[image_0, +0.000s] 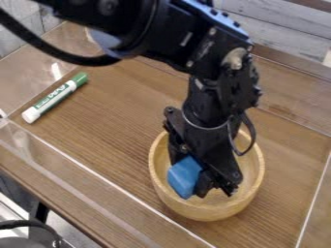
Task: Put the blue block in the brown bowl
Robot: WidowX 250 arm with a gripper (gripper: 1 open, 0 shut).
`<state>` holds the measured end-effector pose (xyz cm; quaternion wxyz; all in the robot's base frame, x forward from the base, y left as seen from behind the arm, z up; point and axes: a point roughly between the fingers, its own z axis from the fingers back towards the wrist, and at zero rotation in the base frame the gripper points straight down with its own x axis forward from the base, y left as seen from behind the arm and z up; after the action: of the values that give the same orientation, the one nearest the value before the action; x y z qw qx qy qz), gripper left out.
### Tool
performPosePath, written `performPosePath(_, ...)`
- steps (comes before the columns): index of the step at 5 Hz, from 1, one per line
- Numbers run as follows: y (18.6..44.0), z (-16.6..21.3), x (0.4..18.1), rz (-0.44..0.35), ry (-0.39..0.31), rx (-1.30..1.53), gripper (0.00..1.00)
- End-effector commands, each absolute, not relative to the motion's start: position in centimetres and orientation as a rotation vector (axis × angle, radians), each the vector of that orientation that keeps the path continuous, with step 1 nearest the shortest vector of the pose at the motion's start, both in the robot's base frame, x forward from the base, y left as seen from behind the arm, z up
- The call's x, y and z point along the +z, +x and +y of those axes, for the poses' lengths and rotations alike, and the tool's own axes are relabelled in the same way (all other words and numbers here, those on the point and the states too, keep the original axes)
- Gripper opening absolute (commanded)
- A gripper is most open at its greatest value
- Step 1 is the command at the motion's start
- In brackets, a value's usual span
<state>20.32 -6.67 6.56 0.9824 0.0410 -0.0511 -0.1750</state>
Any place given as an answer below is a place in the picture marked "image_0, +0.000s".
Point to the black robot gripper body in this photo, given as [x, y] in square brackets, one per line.
[206, 144]

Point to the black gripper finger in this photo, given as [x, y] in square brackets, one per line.
[208, 182]
[226, 177]

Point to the blue rectangular block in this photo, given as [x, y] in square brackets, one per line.
[182, 177]

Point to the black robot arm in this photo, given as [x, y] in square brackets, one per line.
[201, 42]

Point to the light brown wooden bowl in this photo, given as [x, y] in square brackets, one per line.
[217, 206]

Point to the green and white marker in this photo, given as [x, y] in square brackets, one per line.
[54, 98]

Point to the black table frame bracket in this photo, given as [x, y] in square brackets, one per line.
[39, 213]

